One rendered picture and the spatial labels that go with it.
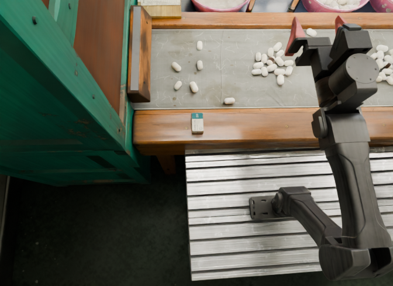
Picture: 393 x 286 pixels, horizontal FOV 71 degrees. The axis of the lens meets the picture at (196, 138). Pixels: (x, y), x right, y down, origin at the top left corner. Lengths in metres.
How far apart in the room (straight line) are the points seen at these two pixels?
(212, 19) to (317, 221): 0.72
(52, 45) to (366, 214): 0.54
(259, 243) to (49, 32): 0.79
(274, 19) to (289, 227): 0.71
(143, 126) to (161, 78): 0.18
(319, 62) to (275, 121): 0.34
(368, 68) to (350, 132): 0.11
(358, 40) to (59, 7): 0.47
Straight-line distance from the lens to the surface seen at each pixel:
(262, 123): 0.89
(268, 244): 0.94
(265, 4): 1.24
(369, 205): 0.56
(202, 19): 1.04
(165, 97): 0.91
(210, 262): 0.92
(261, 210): 0.92
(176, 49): 1.00
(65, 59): 0.43
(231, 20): 1.05
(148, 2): 1.07
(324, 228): 0.67
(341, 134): 0.56
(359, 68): 0.55
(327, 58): 0.61
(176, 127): 0.85
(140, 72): 0.83
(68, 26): 0.46
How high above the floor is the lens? 1.57
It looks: 74 degrees down
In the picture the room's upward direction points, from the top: 8 degrees clockwise
